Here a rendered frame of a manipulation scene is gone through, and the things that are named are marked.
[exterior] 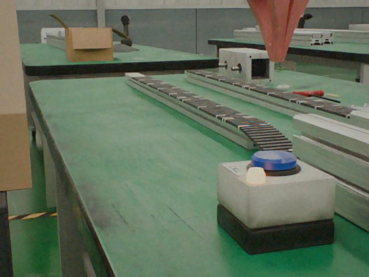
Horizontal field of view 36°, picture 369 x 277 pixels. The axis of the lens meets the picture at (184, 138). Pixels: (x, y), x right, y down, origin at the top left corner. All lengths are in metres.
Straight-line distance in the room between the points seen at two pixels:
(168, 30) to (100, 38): 9.27
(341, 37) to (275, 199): 3.98
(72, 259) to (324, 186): 1.53
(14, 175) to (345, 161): 0.37
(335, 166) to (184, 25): 11.51
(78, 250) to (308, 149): 1.41
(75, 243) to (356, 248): 1.50
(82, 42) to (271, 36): 2.23
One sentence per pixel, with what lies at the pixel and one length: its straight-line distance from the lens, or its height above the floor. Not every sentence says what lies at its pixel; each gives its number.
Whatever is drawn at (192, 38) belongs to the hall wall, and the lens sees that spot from 12.12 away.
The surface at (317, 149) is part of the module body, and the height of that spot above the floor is 0.84.
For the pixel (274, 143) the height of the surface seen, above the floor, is 0.80.
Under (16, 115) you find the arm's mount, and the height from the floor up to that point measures 0.87.
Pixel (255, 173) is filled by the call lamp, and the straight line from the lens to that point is 0.47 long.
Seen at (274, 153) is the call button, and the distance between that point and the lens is 0.51.
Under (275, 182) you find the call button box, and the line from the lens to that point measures 0.48.
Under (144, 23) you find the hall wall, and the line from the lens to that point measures 11.83.
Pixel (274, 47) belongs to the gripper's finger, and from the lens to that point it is 0.49.
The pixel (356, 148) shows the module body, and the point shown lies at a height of 0.85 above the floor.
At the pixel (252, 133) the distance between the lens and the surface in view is 0.82.
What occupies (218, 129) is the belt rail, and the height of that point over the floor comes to 0.79.
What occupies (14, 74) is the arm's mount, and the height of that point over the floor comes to 0.91.
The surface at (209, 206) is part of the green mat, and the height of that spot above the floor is 0.78.
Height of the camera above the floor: 0.97
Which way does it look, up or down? 12 degrees down
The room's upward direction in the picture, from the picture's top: 1 degrees counter-clockwise
